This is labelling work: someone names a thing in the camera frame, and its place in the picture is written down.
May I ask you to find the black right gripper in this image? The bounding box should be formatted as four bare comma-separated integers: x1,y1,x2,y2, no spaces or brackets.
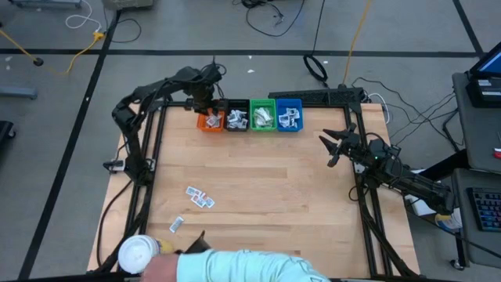
318,123,372,168

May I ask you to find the person's forearm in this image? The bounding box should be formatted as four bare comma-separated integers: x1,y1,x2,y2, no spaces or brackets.
175,248,332,282

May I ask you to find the orange plastic basket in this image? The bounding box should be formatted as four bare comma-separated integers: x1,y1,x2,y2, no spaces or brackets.
196,98,228,133

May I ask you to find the black plastic basket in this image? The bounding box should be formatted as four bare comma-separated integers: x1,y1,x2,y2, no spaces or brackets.
224,98,251,132

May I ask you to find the black power strip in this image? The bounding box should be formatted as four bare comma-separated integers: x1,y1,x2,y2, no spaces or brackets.
268,86,366,106

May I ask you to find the green plastic basket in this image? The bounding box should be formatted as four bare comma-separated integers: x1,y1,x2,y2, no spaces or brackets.
249,98,278,132

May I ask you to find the blue plastic basket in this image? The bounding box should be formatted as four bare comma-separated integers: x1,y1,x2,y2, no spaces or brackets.
276,98,305,133

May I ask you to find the white cardboard box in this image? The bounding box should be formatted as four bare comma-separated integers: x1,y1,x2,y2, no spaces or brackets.
405,168,455,217

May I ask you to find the black desk support bar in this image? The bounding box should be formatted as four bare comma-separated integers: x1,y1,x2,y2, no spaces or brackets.
418,148,470,183

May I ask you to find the yellow white bottle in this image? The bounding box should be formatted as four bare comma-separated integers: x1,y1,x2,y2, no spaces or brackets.
434,213,463,231

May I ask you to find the grey side desk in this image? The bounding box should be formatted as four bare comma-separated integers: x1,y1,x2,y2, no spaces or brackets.
452,72,501,173

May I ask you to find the black device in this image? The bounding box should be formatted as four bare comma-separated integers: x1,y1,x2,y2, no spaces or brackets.
183,230,212,255

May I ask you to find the black laptop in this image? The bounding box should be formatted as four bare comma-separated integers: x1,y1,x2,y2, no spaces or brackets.
465,52,501,110

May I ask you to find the black keyboard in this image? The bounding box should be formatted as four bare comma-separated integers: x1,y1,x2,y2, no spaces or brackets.
466,186,501,233

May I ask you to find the white-lidded yellow wipes canister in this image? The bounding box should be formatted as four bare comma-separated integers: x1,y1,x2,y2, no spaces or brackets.
117,234,175,275

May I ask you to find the person's hand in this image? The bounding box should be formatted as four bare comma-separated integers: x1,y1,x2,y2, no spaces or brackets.
140,253,180,282

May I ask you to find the grey keyboard desk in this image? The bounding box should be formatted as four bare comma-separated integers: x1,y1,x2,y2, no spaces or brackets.
452,168,501,270

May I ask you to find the grey metal base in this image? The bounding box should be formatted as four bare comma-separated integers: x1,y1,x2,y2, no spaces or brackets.
0,85,38,99

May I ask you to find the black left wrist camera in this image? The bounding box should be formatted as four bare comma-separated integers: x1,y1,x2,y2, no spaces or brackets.
201,62,227,85

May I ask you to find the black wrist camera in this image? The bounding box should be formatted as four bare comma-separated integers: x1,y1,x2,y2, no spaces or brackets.
368,139,402,158
201,62,227,85

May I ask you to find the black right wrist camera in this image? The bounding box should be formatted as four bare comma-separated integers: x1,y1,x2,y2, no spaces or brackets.
368,139,402,158

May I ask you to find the black floor cable bundle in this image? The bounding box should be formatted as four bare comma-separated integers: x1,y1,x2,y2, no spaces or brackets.
233,0,307,38

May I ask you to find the yellow hanging cable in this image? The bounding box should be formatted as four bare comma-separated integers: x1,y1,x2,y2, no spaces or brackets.
343,0,373,85

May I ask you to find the silver arm base bracket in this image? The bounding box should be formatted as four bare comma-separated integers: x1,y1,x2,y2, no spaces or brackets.
103,157,127,174

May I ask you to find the black hanging cable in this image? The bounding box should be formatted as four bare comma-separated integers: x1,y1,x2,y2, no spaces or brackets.
303,0,330,84

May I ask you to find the yellow floor extension cable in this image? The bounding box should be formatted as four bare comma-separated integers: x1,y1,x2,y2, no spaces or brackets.
0,27,106,76

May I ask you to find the white floor cable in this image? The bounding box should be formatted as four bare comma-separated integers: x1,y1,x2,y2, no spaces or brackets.
65,0,103,33

